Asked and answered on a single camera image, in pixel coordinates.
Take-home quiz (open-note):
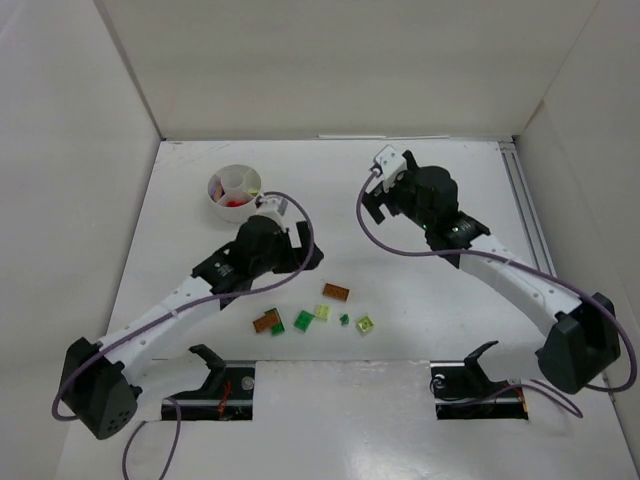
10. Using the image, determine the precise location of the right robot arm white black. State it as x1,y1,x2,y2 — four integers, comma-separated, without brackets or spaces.
356,145,633,394

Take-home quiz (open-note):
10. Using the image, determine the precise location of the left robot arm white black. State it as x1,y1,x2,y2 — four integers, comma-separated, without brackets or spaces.
56,214,324,440

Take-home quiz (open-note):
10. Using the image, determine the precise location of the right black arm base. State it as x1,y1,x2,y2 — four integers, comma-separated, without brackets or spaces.
429,340,529,420

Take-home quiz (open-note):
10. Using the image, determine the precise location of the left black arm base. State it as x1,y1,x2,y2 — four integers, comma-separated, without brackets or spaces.
171,345,256,422

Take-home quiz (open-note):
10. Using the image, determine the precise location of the white round divided container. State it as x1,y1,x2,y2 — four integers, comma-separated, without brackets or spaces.
207,164,262,224

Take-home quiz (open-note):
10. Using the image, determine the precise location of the orange lego brick left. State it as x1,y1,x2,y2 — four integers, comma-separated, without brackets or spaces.
253,311,280,333

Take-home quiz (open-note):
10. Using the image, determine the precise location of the orange lego brick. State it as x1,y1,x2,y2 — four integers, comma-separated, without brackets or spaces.
253,311,280,333
322,283,350,302

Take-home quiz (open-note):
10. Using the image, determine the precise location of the green lego brick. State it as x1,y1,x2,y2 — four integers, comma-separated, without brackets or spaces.
293,310,314,333

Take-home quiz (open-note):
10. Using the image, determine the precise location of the green lego under orange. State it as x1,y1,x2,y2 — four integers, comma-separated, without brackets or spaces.
265,308,285,336

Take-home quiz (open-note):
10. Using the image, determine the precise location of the orange lego brick right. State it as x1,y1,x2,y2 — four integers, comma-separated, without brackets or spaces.
322,283,350,302

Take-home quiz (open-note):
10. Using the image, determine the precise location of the pale yellow lego brick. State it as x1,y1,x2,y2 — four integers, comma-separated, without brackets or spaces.
314,304,331,322

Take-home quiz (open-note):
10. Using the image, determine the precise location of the lime transparent lego brick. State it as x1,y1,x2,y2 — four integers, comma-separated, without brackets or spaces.
356,315,375,335

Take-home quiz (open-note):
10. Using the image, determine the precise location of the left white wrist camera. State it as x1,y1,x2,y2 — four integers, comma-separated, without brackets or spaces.
255,194,289,230

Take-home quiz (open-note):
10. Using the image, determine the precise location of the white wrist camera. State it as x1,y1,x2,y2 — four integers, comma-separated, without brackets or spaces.
255,194,289,230
371,145,407,192

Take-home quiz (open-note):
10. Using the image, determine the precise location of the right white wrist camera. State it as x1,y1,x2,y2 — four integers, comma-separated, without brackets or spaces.
371,145,407,192

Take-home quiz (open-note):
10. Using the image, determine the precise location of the aluminium rail right edge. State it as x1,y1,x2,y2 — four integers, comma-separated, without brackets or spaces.
498,141,557,276

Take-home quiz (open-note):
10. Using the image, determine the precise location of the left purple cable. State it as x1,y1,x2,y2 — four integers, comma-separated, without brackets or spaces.
50,190,316,480

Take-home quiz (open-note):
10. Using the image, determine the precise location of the purple cable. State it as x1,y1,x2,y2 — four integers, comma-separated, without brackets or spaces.
50,190,316,480
356,169,639,419

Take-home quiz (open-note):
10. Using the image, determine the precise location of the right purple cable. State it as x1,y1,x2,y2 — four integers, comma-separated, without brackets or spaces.
356,169,639,419

